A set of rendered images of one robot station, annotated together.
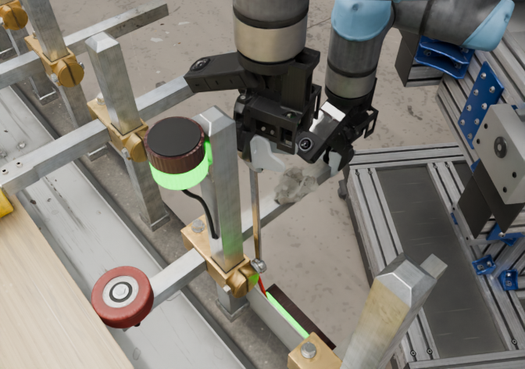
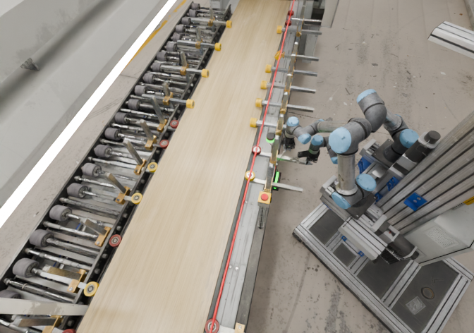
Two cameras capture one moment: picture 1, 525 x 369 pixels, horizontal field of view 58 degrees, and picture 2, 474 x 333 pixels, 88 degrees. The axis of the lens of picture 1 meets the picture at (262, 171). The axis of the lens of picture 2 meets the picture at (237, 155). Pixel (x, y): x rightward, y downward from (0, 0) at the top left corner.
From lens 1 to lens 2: 1.38 m
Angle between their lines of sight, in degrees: 35
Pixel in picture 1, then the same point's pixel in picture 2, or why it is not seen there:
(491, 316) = (331, 238)
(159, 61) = (338, 111)
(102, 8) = (341, 81)
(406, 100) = not seen: hidden behind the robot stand
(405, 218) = not seen: hidden behind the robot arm
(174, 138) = (270, 135)
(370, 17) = (314, 142)
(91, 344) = (247, 151)
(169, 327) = (262, 164)
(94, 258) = (263, 144)
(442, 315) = (320, 226)
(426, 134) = not seen: hidden behind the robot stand
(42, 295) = (248, 141)
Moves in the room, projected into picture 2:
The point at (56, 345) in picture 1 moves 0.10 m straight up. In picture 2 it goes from (244, 148) to (244, 140)
